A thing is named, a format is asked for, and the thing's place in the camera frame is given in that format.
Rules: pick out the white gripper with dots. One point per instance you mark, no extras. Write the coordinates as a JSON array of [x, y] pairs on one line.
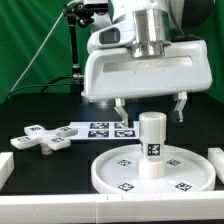
[[114, 74]]

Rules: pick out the white round table top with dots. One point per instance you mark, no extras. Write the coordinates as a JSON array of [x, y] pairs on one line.
[[126, 170]]

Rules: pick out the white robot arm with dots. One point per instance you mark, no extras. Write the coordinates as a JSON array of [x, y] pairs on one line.
[[134, 57]]

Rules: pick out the white marker plate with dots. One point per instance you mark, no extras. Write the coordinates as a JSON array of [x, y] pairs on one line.
[[104, 130]]

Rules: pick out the white right fence block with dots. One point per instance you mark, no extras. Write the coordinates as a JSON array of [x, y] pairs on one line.
[[216, 158]]

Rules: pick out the white fence block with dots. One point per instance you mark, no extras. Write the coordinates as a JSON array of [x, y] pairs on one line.
[[6, 167], [216, 158]]

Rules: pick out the white front fence bar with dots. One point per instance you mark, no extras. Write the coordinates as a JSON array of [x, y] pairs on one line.
[[111, 208]]

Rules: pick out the white cross-shaped table base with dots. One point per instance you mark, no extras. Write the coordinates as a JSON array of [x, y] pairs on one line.
[[49, 140]]

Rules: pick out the green backdrop curtain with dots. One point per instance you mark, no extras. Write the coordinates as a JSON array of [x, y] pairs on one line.
[[35, 45]]

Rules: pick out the white left fence block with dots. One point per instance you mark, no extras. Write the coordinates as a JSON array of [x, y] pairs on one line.
[[6, 167]]

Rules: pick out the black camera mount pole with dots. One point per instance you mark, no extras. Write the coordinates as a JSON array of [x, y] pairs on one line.
[[76, 16]]

